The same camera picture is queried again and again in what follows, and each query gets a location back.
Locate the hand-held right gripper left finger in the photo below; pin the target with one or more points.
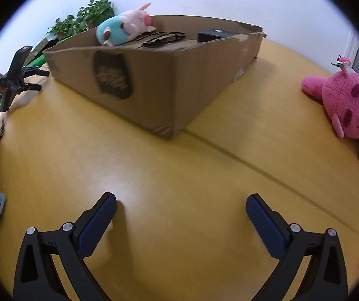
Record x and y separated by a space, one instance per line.
96 225

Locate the pink and blue plush toy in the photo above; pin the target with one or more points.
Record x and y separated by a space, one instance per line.
120 28

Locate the large green potted plant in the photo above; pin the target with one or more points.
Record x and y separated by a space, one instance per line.
96 11

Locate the small green potted plant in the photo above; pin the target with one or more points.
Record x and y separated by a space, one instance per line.
63 26

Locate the green object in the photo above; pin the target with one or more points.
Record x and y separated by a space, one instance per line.
37 59

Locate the pink plush bear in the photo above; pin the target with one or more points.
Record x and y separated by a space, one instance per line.
348 106

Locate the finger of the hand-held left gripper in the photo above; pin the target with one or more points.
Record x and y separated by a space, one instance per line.
32 86
38 72

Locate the yellow wooden desktop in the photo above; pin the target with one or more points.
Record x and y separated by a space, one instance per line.
167 178

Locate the brown cardboard box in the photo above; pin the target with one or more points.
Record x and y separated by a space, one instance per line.
154 81

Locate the black charger box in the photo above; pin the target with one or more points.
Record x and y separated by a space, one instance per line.
214 35

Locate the black sunglasses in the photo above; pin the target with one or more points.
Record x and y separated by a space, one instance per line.
160 39

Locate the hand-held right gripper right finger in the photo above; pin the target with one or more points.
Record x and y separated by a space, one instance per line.
267 227

